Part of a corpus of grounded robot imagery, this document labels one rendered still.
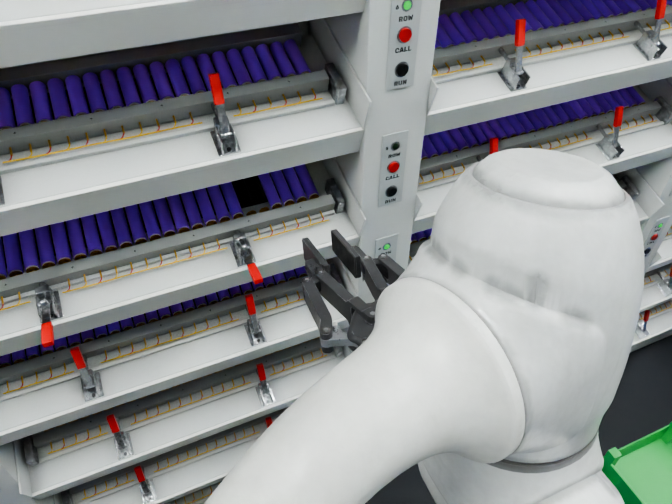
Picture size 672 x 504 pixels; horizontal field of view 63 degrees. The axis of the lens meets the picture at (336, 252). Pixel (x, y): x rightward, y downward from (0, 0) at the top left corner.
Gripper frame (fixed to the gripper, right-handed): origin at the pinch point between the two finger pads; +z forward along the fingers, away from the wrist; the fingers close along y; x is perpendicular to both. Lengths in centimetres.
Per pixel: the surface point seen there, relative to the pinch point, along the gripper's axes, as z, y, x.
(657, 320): 32, -117, 81
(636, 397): 22, -102, 97
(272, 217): 19.4, 1.6, 3.7
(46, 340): 9.8, 33.9, 6.8
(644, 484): -10, -61, 71
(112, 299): 16.6, 26.1, 8.1
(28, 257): 23.1, 34.9, 2.1
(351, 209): 17.6, -10.5, 4.9
